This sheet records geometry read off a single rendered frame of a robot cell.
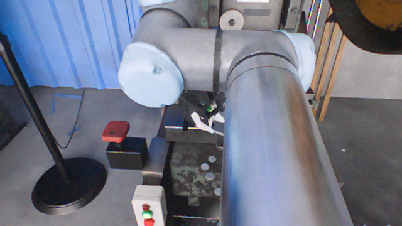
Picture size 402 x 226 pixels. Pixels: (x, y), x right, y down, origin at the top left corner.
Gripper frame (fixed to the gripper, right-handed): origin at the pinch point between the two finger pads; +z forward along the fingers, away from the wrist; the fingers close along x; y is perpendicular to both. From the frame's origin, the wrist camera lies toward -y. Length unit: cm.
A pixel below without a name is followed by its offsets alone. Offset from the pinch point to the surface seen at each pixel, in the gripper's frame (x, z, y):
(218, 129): 1.6, 1.9, 2.6
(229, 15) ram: 19.7, -16.1, -6.1
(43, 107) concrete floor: -38, 71, -171
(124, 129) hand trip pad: -14.3, -1.2, -15.6
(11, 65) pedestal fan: -26, -4, -80
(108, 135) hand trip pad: -17.9, -2.5, -16.3
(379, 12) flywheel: 50, -5, 16
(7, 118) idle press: -57, 54, -157
